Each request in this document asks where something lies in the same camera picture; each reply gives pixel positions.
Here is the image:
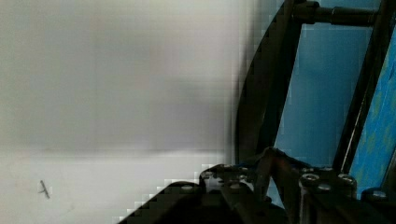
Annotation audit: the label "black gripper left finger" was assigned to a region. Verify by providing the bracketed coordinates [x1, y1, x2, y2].
[117, 164, 287, 224]

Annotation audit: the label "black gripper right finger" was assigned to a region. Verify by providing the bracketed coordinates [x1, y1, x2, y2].
[254, 147, 395, 224]

